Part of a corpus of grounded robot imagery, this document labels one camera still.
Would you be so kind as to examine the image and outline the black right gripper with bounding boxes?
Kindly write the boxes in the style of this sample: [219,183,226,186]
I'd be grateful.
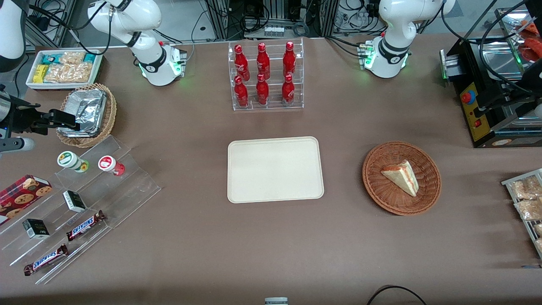
[8,97,81,136]

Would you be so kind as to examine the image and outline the green gum bottle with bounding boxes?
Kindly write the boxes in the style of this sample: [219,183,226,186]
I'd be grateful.
[57,151,90,173]

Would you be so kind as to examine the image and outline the red gum bottle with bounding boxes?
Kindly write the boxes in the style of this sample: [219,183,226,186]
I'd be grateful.
[98,155,126,177]

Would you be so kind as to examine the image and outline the cream plastic tray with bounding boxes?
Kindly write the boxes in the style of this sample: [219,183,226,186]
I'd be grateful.
[227,136,325,204]

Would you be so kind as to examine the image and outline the tray of packaged snacks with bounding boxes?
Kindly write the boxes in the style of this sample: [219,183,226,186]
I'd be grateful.
[501,168,542,260]

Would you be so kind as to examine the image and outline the stacked foil trays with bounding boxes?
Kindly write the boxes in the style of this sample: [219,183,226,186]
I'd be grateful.
[58,89,107,139]

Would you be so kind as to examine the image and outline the light oval wicker basket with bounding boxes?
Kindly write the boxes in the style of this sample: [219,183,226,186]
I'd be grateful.
[56,83,117,148]

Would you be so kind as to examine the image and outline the large clear cracker bag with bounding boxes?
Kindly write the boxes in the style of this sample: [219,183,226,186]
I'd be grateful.
[44,63,93,84]

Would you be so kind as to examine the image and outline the yellow snack pack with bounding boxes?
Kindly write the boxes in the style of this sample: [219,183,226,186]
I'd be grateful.
[33,64,50,84]

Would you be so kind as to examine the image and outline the white snack bin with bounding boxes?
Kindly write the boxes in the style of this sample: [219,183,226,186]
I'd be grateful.
[26,50,104,91]

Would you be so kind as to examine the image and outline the small clear cracker bag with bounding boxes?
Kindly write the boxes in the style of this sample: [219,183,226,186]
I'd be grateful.
[59,51,86,67]

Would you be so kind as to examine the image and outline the small black box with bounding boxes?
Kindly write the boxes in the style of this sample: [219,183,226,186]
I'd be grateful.
[22,218,50,239]
[62,190,88,213]

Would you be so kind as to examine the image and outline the red cookie box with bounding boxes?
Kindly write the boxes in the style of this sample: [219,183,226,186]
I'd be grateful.
[0,174,53,226]

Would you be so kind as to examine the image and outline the clear acrylic stepped shelf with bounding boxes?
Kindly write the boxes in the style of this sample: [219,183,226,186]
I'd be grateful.
[0,135,162,285]

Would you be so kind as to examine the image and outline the Snickers chocolate bar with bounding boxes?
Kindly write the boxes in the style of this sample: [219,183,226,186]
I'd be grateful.
[23,244,69,277]
[65,210,107,242]

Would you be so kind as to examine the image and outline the red cola bottle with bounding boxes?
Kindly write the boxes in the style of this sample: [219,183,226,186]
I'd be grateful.
[281,74,296,105]
[234,44,251,82]
[255,74,270,106]
[256,42,271,80]
[234,75,249,108]
[282,41,297,79]

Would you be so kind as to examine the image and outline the clear acrylic bottle rack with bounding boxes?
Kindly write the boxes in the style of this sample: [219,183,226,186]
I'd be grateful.
[227,38,305,112]

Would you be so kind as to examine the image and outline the brown round wicker basket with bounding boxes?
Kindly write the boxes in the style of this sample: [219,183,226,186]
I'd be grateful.
[362,141,442,216]

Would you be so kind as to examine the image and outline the wrapped triangle sandwich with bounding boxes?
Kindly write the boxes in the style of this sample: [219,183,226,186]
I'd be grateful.
[380,159,420,198]

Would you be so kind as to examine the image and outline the black food warmer cabinet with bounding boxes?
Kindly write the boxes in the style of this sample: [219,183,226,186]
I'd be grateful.
[440,8,542,149]

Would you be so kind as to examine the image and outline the red food package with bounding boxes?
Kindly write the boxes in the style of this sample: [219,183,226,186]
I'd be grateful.
[517,20,542,62]

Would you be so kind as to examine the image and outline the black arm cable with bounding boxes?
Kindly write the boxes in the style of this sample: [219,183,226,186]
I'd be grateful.
[27,0,114,56]

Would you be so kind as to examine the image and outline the black cable loop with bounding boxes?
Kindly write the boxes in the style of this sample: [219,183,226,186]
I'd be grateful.
[366,285,429,305]

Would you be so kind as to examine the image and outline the black warmer cable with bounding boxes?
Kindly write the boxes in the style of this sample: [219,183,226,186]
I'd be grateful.
[440,0,542,99]

